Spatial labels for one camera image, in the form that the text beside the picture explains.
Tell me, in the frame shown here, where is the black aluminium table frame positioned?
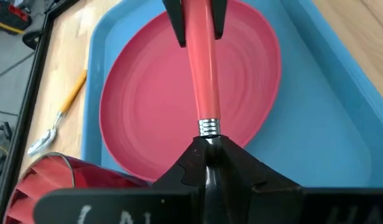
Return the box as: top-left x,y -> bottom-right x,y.
0,0 -> 81,224

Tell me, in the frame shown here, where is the blue plastic tray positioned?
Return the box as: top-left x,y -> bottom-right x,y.
81,0 -> 383,189

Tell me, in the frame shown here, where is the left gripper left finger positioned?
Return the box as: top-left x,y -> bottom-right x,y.
34,136 -> 208,224

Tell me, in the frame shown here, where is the yellow-handled metal spoon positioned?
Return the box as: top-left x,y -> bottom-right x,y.
27,70 -> 88,156

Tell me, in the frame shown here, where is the pink round plate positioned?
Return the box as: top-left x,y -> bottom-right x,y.
99,0 -> 282,183

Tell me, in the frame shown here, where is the red translucent ribbed cup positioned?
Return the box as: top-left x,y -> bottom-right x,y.
3,152 -> 150,224

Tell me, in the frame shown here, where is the red-handled metal fork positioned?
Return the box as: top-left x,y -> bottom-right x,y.
181,0 -> 224,218

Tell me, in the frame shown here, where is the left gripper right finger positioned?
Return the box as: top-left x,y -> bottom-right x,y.
221,135 -> 383,224

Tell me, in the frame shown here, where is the black coiled cable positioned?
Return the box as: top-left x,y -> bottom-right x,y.
22,29 -> 44,51

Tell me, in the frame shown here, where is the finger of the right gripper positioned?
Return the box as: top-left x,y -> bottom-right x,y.
210,0 -> 228,40
162,0 -> 188,48

